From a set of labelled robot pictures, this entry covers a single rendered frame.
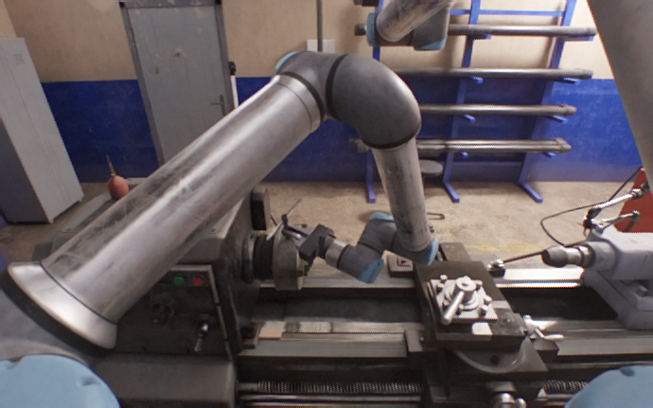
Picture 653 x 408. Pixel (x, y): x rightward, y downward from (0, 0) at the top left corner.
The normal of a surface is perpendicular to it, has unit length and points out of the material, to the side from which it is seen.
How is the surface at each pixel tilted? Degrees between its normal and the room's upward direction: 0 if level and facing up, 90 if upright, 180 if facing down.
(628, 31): 87
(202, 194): 69
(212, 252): 45
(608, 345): 36
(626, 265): 86
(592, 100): 90
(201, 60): 90
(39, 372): 5
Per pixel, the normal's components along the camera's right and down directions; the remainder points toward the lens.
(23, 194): -0.01, 0.48
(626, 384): -0.09, -0.86
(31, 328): 0.47, -0.18
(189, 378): -0.01, -0.48
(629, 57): -1.00, 0.08
